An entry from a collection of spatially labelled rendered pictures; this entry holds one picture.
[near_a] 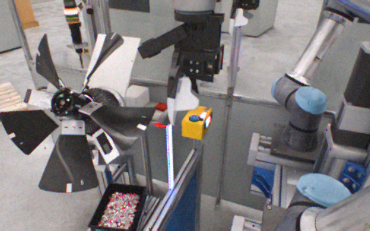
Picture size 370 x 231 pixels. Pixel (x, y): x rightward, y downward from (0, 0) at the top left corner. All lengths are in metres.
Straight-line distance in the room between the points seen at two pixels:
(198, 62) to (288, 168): 0.81
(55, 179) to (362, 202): 0.99
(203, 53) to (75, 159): 0.80
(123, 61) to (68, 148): 0.52
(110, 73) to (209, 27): 0.98
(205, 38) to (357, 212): 0.37
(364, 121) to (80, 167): 0.99
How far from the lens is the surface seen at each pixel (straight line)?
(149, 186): 2.12
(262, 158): 1.19
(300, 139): 1.12
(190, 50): 0.47
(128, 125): 0.99
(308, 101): 1.05
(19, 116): 1.30
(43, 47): 1.32
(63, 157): 1.13
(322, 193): 0.65
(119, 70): 1.35
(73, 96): 1.09
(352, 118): 0.82
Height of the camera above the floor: 1.71
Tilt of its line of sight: 32 degrees down
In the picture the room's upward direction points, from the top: straight up
